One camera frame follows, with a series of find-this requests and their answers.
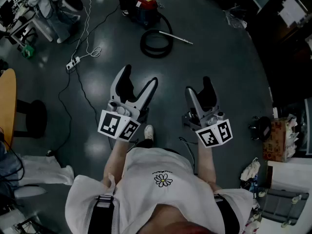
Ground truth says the person's right forearm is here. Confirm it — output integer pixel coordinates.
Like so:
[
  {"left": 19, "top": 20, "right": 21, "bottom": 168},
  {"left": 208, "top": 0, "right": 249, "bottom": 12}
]
[{"left": 196, "top": 140, "right": 217, "bottom": 184}]

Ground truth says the white desk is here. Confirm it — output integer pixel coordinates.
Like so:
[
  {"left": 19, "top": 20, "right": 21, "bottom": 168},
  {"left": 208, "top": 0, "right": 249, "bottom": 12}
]
[{"left": 0, "top": 8, "right": 53, "bottom": 48}]

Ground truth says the white cable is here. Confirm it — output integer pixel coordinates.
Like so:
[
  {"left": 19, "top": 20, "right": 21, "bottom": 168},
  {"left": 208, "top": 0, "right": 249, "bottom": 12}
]
[{"left": 71, "top": 0, "right": 102, "bottom": 61}]

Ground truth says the black floor cable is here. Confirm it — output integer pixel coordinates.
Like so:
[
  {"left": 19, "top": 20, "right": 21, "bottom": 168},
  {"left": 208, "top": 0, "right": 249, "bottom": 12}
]
[{"left": 46, "top": 67, "right": 74, "bottom": 157}]

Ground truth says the clear plastic bag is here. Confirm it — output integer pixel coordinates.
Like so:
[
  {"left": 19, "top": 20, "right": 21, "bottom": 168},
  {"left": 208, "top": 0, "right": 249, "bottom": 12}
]
[{"left": 224, "top": 8, "right": 248, "bottom": 30}]

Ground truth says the black harness strap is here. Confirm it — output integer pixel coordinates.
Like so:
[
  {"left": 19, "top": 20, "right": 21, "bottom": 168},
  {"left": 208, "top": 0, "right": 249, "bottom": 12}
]
[
  {"left": 213, "top": 193, "right": 241, "bottom": 234},
  {"left": 89, "top": 195, "right": 115, "bottom": 234}
]

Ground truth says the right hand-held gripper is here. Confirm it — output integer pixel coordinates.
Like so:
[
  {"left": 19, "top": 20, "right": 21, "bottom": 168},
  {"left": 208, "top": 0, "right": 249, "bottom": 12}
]
[{"left": 181, "top": 76, "right": 234, "bottom": 148}]

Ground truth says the round wooden table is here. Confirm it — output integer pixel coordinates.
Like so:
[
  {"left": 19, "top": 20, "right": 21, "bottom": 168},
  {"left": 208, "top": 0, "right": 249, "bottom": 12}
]
[{"left": 0, "top": 68, "right": 17, "bottom": 151}]

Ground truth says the person's black trouser leg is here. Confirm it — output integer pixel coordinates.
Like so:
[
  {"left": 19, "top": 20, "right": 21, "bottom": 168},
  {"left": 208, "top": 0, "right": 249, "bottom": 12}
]
[{"left": 135, "top": 139, "right": 181, "bottom": 156}]

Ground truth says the white power strip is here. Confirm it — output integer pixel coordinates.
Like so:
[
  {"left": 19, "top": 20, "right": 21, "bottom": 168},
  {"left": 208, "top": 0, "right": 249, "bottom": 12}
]
[{"left": 65, "top": 56, "right": 81, "bottom": 71}]

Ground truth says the black round device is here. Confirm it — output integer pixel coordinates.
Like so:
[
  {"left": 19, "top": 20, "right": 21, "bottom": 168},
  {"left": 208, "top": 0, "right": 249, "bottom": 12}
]
[{"left": 248, "top": 116, "right": 273, "bottom": 141}]

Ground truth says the black round table base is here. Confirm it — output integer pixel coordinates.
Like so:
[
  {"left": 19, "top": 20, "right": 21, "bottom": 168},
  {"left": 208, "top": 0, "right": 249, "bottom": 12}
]
[{"left": 13, "top": 99, "right": 48, "bottom": 139}]

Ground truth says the person's white flower-print shirt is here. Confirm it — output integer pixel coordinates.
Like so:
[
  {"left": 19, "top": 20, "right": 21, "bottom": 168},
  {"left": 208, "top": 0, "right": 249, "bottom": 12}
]
[{"left": 65, "top": 147, "right": 254, "bottom": 234}]

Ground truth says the person's left forearm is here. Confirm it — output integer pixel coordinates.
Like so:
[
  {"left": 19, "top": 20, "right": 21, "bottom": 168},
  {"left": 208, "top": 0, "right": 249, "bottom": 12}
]
[{"left": 102, "top": 139, "right": 130, "bottom": 187}]

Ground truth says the white paper sheet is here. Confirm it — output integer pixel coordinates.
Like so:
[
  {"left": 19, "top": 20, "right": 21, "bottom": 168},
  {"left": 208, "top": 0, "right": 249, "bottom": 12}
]
[{"left": 277, "top": 0, "right": 308, "bottom": 28}]

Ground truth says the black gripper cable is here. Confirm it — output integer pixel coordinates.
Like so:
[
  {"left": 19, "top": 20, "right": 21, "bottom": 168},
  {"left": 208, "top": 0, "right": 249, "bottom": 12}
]
[{"left": 178, "top": 136, "right": 198, "bottom": 175}]

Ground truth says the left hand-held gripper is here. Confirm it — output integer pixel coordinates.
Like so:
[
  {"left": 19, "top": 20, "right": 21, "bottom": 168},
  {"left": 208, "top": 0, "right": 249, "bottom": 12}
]
[{"left": 97, "top": 64, "right": 158, "bottom": 142}]

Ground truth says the red-topped canister vacuum cleaner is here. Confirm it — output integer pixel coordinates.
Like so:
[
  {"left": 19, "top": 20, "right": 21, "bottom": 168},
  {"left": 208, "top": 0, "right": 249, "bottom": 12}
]
[{"left": 130, "top": 0, "right": 161, "bottom": 26}]

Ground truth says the grey panel with castors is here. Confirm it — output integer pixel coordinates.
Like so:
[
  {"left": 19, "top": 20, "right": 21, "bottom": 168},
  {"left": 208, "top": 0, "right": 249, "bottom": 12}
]
[{"left": 255, "top": 188, "right": 310, "bottom": 226}]

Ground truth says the silver metal vacuum tube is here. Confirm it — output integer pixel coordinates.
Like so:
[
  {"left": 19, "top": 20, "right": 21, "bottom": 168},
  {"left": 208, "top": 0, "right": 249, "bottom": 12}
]
[{"left": 158, "top": 29, "right": 194, "bottom": 45}]

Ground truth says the crumpled white bag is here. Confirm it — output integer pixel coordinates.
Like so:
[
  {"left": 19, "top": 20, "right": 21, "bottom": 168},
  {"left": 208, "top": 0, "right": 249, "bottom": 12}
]
[{"left": 240, "top": 157, "right": 261, "bottom": 190}]

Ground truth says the brown cardboard box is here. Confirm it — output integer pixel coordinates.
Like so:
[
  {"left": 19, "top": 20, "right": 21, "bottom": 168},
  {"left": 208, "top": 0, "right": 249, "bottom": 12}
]
[{"left": 262, "top": 117, "right": 299, "bottom": 162}]

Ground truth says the black vacuum hose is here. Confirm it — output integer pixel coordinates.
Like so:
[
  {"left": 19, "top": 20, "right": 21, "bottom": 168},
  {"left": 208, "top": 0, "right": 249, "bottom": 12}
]
[{"left": 139, "top": 11, "right": 174, "bottom": 59}]

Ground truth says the green object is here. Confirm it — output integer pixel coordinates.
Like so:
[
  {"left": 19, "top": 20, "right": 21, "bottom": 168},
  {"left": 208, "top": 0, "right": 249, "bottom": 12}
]
[{"left": 21, "top": 44, "right": 34, "bottom": 59}]

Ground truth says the black office chair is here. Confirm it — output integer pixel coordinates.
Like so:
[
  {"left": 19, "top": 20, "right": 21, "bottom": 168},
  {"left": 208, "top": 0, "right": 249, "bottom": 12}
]
[{"left": 62, "top": 0, "right": 84, "bottom": 12}]

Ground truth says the person's white shoe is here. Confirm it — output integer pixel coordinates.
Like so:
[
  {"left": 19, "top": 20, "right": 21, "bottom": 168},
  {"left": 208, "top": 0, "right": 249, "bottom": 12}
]
[{"left": 143, "top": 124, "right": 155, "bottom": 141}]

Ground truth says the white plastic bag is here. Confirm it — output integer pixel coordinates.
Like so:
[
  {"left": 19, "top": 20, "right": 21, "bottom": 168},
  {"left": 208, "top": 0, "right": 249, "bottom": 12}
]
[{"left": 18, "top": 155, "right": 75, "bottom": 186}]

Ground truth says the blue-grey garment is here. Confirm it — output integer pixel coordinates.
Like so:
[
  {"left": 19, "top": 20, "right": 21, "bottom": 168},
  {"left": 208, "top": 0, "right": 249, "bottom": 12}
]
[{"left": 0, "top": 140, "right": 22, "bottom": 187}]

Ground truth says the white box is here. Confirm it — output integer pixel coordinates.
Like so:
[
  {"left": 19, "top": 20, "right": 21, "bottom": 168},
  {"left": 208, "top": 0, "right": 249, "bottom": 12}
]
[{"left": 267, "top": 157, "right": 312, "bottom": 195}]

